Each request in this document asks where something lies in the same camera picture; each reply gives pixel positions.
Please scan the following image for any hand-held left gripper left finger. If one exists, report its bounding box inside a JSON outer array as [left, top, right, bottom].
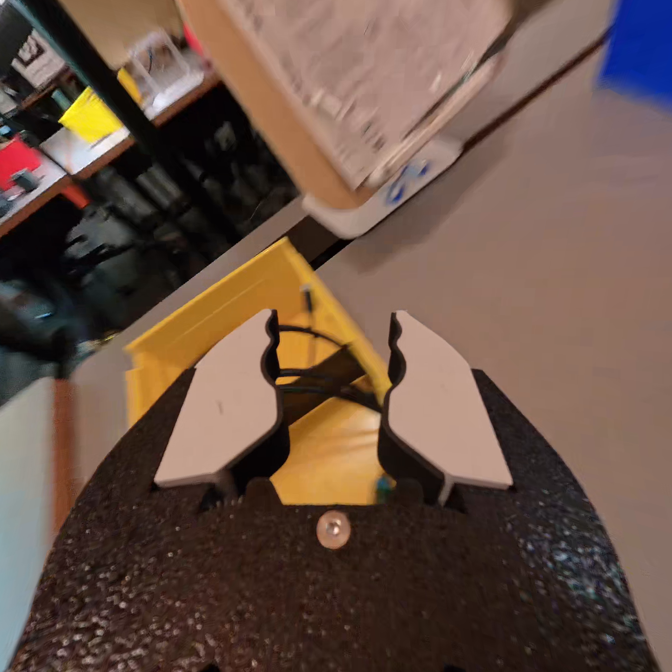
[[153, 309, 291, 490]]

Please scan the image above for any yellow box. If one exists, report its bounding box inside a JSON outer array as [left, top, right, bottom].
[[58, 86, 125, 146]]

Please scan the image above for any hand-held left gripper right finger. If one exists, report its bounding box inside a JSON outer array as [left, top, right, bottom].
[[378, 310, 514, 507]]

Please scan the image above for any black metal post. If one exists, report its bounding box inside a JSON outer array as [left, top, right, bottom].
[[21, 0, 243, 249]]

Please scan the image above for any red box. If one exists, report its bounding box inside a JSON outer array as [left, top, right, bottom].
[[0, 134, 44, 192]]

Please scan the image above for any white paper sheet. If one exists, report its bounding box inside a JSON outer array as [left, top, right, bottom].
[[220, 0, 512, 191]]

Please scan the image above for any blue plastic bin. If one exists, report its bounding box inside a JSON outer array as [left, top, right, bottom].
[[596, 0, 672, 113]]

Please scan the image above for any wooden shelf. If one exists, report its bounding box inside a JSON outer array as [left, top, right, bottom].
[[0, 68, 221, 238]]

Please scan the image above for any bundle of black cables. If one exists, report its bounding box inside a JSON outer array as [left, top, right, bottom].
[[275, 285, 384, 414]]

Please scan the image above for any yellow plastic bin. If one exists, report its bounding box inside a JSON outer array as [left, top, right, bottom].
[[124, 236, 393, 506]]

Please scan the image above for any clear plastic box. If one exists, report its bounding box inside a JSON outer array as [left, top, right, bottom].
[[128, 29, 207, 107]]

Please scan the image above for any cardboard box with label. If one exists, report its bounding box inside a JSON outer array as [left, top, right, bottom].
[[176, 0, 526, 211]]

